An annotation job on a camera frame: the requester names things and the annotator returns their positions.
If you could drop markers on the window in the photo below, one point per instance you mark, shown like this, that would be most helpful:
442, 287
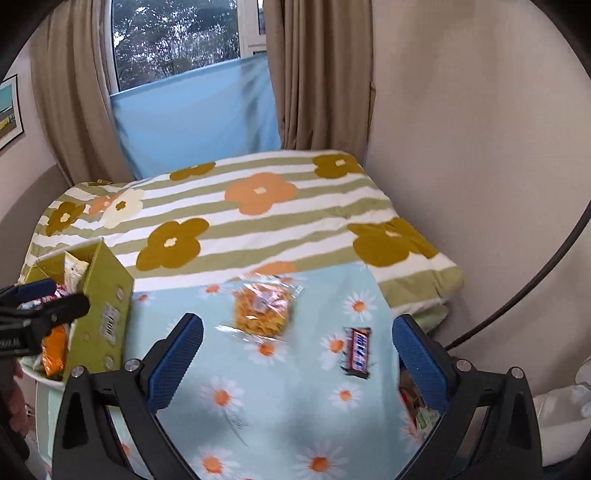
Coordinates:
175, 37

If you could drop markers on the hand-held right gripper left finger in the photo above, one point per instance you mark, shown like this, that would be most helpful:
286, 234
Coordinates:
178, 364

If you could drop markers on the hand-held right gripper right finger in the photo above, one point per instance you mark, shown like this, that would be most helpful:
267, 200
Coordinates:
420, 364

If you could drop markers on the light blue daisy tablecloth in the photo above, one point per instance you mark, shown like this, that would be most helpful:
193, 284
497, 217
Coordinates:
277, 397

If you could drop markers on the framed wall picture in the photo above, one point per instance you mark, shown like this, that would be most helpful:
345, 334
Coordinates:
9, 110

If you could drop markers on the orange snack packet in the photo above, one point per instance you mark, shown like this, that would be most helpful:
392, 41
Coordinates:
54, 350

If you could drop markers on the green striped floral blanket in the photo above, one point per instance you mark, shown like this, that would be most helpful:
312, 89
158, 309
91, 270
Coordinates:
277, 230

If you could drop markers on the white crumpled bedding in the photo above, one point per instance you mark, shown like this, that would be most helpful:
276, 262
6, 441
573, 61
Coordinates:
563, 424

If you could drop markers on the light blue panel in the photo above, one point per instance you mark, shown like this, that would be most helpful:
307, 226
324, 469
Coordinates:
194, 120

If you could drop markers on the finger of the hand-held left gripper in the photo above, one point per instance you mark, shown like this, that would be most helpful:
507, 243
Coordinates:
34, 290
55, 311

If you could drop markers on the pile of colourful snack packets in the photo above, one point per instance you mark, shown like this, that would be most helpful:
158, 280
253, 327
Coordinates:
415, 406

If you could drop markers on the yellow-green cardboard box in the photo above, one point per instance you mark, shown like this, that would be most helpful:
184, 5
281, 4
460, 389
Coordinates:
104, 295

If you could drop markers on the clear waffle packet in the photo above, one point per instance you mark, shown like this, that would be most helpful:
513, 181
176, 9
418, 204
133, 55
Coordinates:
261, 309

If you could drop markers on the pale green sheet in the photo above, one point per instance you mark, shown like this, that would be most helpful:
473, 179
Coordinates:
429, 318

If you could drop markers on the person's left hand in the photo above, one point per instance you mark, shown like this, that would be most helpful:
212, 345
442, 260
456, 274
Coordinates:
18, 406

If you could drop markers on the cream bread-print snack packet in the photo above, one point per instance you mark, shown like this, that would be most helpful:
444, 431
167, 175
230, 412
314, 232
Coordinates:
76, 272

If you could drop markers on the beige curtain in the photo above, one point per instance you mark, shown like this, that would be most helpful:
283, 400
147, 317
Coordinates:
323, 83
74, 92

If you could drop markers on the brown chocolate bar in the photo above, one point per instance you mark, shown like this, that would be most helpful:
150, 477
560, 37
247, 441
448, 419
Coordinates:
356, 353

